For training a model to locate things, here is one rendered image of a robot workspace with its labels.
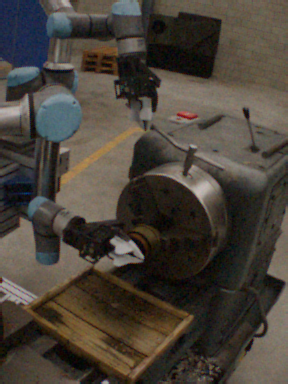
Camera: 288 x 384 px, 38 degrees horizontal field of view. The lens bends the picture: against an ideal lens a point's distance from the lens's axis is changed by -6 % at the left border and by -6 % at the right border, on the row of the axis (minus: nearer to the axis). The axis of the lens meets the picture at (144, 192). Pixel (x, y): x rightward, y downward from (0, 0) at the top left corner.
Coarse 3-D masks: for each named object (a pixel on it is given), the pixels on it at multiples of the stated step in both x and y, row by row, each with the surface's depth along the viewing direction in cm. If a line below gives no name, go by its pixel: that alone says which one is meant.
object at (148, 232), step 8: (144, 224) 112; (136, 232) 110; (144, 232) 110; (152, 232) 111; (136, 240) 107; (144, 240) 109; (152, 240) 110; (144, 248) 107; (152, 248) 109; (144, 256) 108; (152, 256) 114
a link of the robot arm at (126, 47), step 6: (120, 42) 107; (126, 42) 106; (132, 42) 106; (138, 42) 107; (144, 42) 108; (120, 48) 108; (126, 48) 107; (132, 48) 107; (138, 48) 107; (144, 48) 109; (120, 54) 109; (126, 54) 108
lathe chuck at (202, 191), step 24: (168, 168) 119; (168, 192) 116; (192, 192) 111; (216, 192) 117; (120, 216) 127; (168, 216) 118; (192, 216) 114; (216, 216) 113; (216, 240) 115; (168, 264) 123; (192, 264) 118
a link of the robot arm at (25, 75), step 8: (16, 72) 142; (24, 72) 141; (32, 72) 142; (40, 72) 147; (8, 80) 142; (16, 80) 140; (24, 80) 141; (32, 80) 143; (40, 80) 145; (8, 88) 143; (16, 88) 141; (24, 88) 142; (32, 88) 144; (40, 88) 145; (8, 96) 144; (16, 96) 143
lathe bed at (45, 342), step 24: (144, 288) 135; (168, 288) 135; (192, 288) 135; (216, 288) 134; (192, 312) 122; (24, 336) 104; (192, 336) 133; (48, 360) 100; (72, 360) 112; (168, 360) 122
